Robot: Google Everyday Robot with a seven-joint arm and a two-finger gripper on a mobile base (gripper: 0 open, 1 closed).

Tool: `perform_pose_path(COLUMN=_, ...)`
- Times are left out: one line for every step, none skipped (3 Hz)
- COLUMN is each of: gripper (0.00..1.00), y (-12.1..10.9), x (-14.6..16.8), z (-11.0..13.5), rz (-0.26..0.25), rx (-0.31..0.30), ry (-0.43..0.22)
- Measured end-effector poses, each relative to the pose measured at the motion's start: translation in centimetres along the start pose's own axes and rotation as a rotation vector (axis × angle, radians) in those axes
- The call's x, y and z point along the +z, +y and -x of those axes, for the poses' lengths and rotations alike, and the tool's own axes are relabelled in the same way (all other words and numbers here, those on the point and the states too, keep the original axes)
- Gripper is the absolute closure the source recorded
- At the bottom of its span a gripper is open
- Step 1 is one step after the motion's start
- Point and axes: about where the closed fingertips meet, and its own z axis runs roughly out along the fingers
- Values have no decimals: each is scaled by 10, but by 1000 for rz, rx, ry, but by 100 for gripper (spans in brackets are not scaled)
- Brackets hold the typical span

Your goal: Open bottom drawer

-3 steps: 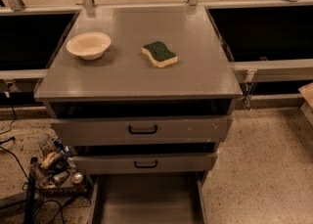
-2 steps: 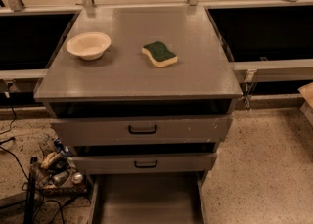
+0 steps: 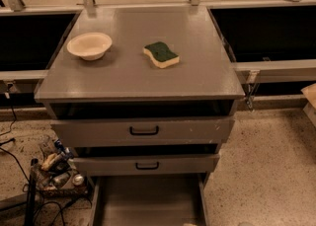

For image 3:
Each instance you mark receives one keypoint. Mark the tray of cluttered items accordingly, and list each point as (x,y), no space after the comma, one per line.
(54,174)

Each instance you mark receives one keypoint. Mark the grey drawer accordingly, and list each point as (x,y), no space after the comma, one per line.
(142,131)
(149,200)
(146,165)

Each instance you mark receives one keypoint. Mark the grey drawer cabinet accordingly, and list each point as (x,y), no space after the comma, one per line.
(124,83)

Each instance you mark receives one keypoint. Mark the white bowl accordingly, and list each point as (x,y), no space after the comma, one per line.
(90,46)

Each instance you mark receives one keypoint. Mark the grey bottom drawer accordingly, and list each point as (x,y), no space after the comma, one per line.
(149,200)

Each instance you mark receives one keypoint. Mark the wooden box at right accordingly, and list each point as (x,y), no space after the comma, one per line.
(309,93)

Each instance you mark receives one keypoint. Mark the grey top drawer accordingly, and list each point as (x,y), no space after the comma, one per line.
(142,131)

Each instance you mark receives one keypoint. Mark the grey middle drawer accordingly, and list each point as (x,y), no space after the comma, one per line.
(146,165)

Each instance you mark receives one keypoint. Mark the green yellow sponge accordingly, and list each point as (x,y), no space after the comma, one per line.
(160,54)

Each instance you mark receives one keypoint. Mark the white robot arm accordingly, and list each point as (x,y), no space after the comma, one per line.
(245,224)

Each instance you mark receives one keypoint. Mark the silver can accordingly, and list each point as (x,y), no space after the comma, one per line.
(78,180)

